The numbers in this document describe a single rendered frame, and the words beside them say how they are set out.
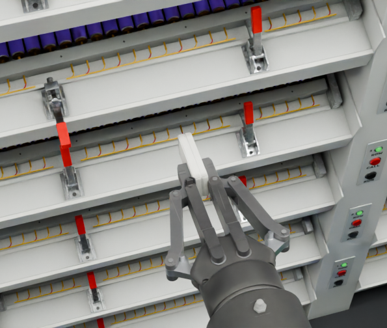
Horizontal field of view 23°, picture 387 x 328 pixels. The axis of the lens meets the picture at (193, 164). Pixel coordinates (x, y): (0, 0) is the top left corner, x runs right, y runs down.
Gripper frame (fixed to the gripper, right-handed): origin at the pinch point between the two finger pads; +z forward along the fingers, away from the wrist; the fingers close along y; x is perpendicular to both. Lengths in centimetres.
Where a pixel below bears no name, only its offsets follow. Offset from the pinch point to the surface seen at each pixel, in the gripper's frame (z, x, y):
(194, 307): 42, -84, 7
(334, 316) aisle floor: 38, -96, 36
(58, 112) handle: 19.7, -6.1, -12.3
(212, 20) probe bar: 26.6, -2.5, 9.7
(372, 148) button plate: 25, -32, 34
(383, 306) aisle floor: 38, -96, 47
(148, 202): 35, -43, -1
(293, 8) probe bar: 26.3, -3.2, 20.7
